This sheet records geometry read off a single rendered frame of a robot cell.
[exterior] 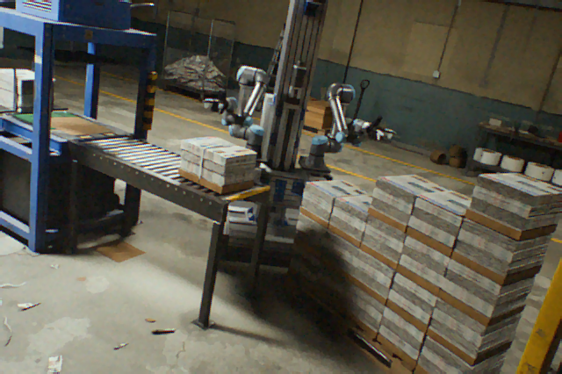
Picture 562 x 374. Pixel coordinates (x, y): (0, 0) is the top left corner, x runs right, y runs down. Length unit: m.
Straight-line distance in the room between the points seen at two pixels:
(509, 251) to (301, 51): 2.16
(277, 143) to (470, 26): 6.37
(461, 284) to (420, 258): 0.27
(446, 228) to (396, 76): 7.46
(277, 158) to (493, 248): 1.92
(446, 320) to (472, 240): 0.46
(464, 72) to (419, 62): 0.83
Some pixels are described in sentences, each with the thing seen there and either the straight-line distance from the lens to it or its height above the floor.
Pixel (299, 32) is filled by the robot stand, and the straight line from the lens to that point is 3.87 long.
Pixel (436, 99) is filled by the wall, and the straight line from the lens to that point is 9.78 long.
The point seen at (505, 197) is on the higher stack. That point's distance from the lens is 2.54.
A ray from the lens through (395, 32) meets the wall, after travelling 10.07.
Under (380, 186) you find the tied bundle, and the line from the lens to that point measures 2.94.
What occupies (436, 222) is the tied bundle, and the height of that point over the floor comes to 0.97.
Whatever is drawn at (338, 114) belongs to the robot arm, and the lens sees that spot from 3.69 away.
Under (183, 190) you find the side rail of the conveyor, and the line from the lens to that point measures 2.96.
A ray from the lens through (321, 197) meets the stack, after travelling 3.29.
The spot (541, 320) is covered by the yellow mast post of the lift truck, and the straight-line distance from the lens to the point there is 2.34.
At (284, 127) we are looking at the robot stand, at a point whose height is 1.06.
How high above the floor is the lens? 1.78
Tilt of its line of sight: 18 degrees down
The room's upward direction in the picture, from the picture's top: 11 degrees clockwise
